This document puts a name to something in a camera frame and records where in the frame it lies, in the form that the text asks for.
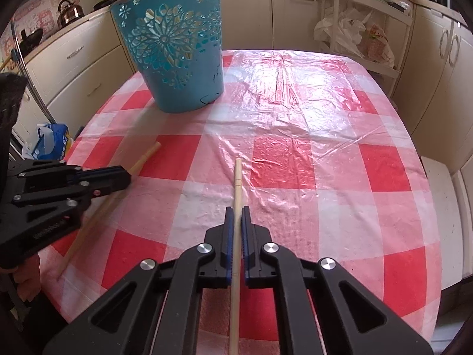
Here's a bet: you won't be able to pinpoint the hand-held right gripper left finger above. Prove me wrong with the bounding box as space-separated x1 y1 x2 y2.
43 207 235 355

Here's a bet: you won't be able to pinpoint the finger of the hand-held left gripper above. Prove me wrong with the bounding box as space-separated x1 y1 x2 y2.
9 160 126 192
11 175 132 232

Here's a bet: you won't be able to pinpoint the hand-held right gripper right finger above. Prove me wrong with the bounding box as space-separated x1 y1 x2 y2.
241 207 434 355

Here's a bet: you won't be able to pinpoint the wooden chopstick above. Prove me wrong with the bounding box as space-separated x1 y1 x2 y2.
57 141 162 281
229 158 245 355

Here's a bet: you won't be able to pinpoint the blue cutout plastic basket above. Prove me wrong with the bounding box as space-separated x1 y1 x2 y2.
110 0 225 114

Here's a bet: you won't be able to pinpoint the person's left hand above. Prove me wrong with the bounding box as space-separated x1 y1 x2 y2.
13 255 42 302

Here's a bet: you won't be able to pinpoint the blue printed bag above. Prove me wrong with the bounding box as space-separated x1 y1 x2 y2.
30 123 72 160

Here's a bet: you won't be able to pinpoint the red checked tablecloth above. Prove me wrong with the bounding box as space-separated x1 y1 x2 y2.
37 49 444 344

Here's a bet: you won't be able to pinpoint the cream kitchen base cabinet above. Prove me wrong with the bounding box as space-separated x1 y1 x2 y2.
220 0 326 50
391 0 473 180
13 5 137 134

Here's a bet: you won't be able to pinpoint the black wok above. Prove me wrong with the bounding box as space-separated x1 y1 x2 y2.
18 28 45 51

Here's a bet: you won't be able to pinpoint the metal kettle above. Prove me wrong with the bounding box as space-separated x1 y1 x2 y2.
57 0 85 27

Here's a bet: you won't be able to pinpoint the white stool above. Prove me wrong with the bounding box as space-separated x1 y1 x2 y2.
420 155 465 290

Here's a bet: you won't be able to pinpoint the white plastic bag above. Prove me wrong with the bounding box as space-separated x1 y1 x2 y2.
314 5 374 59

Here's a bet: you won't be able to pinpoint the orange printed plastic bag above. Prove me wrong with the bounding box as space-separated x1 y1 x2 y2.
357 22 395 68

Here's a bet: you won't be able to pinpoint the white kitchen trolley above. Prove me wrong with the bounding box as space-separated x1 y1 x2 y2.
320 0 414 79

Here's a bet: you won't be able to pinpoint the metal mop handle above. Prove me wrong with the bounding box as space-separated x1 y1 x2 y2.
10 18 59 125

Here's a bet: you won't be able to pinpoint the pink wall stickers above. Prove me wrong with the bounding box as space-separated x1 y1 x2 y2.
15 0 80 30

